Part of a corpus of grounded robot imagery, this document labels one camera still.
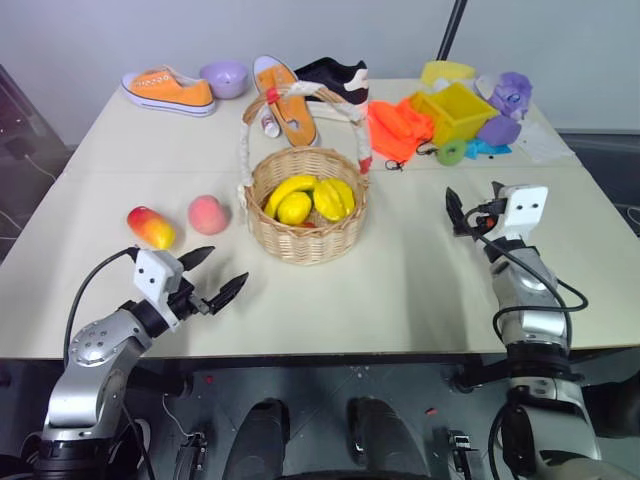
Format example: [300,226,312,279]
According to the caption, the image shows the dark rounded shape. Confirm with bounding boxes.
[226,397,292,480]
[346,396,432,480]

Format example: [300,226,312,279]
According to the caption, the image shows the black white sneaker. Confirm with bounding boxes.
[293,56,372,106]

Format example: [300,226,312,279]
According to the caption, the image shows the yellow sponge block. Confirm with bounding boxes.
[420,59,477,87]

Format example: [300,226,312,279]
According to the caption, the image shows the green foam ring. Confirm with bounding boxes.
[435,139,468,167]

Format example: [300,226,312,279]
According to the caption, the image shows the yellow toy starfruit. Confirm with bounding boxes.
[311,177,357,223]

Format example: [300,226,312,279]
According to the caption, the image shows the blue plastic piece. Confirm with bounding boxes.
[464,138,513,161]

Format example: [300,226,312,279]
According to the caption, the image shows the orange canvas sneaker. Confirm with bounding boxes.
[120,63,218,119]
[251,54,322,148]

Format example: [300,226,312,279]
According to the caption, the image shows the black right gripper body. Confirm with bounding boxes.
[464,198,506,241]

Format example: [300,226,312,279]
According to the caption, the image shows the orange mesh bag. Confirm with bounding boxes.
[367,97,434,169]

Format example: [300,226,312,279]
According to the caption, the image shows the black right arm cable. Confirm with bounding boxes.
[463,207,590,347]

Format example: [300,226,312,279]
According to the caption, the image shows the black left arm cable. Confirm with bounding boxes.
[63,246,140,367]

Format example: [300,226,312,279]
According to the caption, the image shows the black metal pole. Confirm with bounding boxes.
[435,0,469,62]

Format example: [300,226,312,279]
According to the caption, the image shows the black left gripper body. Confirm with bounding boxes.
[166,272,212,322]

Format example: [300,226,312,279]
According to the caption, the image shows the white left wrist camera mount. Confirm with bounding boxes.
[132,249,184,332]

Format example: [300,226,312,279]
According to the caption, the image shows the small white red bottle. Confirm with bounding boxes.
[260,111,283,139]

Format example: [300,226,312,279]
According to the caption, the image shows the white plastic bag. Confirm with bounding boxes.
[513,118,577,164]

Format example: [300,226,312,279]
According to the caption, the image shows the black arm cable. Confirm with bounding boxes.
[463,207,590,347]
[63,246,140,367]

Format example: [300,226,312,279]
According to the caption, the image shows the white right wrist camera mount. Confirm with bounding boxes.
[500,185,549,247]

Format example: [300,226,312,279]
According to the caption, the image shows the purple plastic bowl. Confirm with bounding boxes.
[199,60,250,100]

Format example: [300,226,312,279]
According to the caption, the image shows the yellow toy lemon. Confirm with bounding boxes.
[275,191,313,225]

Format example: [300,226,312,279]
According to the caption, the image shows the red yellow toy mango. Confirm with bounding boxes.
[126,204,178,251]

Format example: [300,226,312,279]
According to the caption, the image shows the woven wicker basket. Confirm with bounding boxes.
[236,81,374,267]

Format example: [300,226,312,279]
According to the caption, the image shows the yellow plastic box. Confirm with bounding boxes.
[411,81,501,149]

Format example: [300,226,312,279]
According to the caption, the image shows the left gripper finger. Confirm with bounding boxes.
[178,245,217,273]
[208,271,250,317]

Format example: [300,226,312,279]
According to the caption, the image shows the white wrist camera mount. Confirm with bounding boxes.
[500,185,549,247]
[132,249,184,332]

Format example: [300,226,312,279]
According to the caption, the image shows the yellow toy banana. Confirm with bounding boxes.
[263,174,320,219]

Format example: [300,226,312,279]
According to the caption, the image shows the pink toy peach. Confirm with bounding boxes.
[187,194,233,236]

